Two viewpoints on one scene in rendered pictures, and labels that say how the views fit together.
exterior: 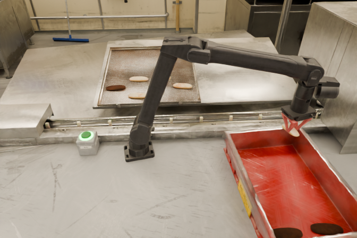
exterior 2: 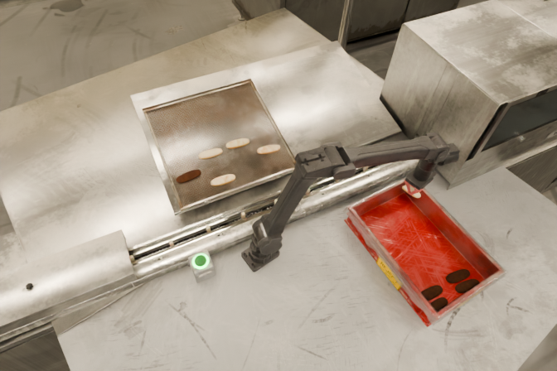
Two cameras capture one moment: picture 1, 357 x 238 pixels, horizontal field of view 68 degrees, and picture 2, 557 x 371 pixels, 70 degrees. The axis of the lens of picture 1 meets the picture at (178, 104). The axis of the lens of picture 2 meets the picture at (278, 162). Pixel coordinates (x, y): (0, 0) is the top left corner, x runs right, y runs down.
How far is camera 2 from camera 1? 0.71 m
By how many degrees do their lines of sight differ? 25
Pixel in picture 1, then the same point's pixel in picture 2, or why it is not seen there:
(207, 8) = not seen: outside the picture
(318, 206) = (446, 256)
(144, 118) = (276, 230)
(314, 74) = (443, 154)
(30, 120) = (117, 265)
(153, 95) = (288, 210)
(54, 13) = not seen: outside the picture
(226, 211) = (375, 290)
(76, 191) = (224, 326)
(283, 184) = (412, 243)
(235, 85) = (326, 131)
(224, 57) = (364, 162)
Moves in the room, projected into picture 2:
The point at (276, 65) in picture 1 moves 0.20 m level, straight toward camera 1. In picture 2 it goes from (410, 155) to (425, 210)
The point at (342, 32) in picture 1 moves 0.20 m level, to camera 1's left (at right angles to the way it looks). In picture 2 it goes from (445, 73) to (399, 85)
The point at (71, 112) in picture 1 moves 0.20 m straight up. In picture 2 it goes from (141, 224) to (128, 194)
